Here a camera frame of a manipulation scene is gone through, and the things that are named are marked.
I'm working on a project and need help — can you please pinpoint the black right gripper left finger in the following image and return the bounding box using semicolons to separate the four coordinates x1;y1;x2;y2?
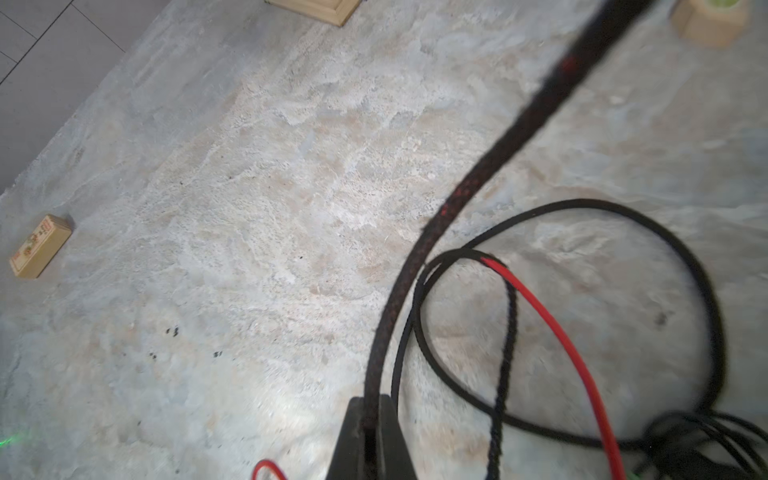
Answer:
326;397;366;480

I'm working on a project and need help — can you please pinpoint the black red headphone cable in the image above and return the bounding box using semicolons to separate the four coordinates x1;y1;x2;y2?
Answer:
251;0;768;480

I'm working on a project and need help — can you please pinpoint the wooden block green mark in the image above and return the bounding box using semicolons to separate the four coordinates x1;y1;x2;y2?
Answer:
669;0;751;48

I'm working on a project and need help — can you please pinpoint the wooden chess board box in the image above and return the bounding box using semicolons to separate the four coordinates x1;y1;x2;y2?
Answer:
266;0;361;27

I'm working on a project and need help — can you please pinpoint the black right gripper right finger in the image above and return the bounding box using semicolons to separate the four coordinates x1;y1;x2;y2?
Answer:
376;395;417;480

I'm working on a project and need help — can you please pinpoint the wooden domino block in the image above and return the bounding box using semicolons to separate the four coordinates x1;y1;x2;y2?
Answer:
9;214;72;279

